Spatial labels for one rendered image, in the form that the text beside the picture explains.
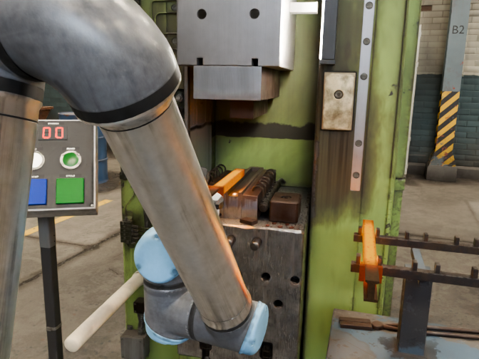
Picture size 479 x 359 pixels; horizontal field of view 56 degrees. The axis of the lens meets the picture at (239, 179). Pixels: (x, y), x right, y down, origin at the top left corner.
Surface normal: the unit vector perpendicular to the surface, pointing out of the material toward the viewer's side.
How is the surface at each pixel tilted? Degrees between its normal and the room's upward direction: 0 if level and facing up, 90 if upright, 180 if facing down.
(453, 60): 90
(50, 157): 60
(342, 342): 0
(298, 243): 90
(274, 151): 90
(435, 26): 89
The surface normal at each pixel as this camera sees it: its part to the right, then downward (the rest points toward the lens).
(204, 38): -0.21, 0.20
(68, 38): 0.12, 0.25
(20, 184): 0.98, 0.11
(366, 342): 0.02, -0.98
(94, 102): -0.16, 0.69
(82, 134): 0.21, -0.30
